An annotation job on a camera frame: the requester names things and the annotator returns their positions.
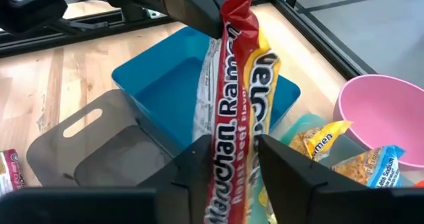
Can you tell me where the red roast beef ramen packet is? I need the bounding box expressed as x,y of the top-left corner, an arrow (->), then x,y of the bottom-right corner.
193,0 -> 283,224

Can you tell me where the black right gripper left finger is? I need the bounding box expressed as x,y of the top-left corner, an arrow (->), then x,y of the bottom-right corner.
137,134 -> 213,224

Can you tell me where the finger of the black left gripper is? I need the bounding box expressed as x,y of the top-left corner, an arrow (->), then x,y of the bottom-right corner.
158,0 -> 230,40

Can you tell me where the blue plastic bin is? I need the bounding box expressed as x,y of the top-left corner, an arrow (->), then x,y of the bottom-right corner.
111,26 -> 302,158

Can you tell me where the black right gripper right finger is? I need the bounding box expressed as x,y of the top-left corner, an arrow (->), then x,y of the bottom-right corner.
257,134 -> 392,224

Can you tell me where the grey translucent plastic bin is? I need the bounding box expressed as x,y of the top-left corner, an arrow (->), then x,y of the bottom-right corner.
25,88 -> 188,189

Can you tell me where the pink plastic bowl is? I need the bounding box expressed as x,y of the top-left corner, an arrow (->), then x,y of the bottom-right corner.
332,74 -> 424,169

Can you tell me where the yellow ramen packet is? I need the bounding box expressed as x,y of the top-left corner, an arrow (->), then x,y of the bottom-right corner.
289,120 -> 353,162

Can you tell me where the pink and green ramen packet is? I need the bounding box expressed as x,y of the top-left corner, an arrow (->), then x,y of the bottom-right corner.
0,148 -> 27,197

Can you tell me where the blue less-sodium ramen packet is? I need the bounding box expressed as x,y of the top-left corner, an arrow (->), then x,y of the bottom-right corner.
330,145 -> 406,189

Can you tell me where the teal translucent plastic bin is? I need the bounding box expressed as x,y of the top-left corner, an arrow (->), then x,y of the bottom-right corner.
246,113 -> 424,224

